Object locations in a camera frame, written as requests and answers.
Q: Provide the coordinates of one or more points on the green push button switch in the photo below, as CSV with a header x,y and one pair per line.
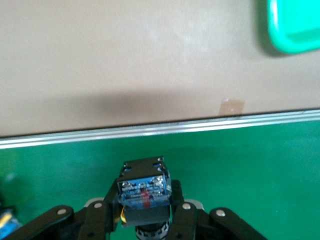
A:
x,y
143,192

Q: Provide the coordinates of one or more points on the green plastic tray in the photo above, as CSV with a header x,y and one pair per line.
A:
x,y
295,25

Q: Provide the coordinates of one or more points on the green conveyor belt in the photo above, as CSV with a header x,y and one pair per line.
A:
x,y
237,175

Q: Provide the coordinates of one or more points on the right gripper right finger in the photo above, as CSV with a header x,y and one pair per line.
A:
x,y
190,222

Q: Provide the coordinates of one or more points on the clear tape piece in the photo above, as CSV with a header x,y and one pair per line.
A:
x,y
232,108

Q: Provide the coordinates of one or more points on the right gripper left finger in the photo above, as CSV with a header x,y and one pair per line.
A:
x,y
87,220

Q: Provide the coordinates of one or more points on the yellow mushroom push button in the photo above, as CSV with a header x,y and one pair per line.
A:
x,y
7,220

